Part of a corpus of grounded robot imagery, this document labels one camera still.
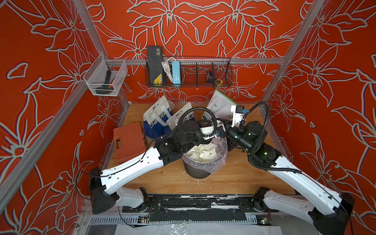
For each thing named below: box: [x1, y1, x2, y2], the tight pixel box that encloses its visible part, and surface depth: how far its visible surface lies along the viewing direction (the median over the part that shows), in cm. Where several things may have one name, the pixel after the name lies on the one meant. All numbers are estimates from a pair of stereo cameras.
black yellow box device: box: [147, 46, 164, 85], surface depth 89 cm
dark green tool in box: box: [95, 70, 114, 95], surface depth 83 cm
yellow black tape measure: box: [214, 78, 223, 88], surface depth 97 cm
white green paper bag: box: [202, 90, 239, 120], surface depth 92 cm
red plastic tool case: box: [113, 121, 147, 165], surface depth 98 cm
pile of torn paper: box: [183, 142, 219, 163], surface depth 73 cm
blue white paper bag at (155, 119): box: [142, 95, 174, 140], surface depth 87 cm
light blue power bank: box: [171, 60, 182, 85], surface depth 92 cm
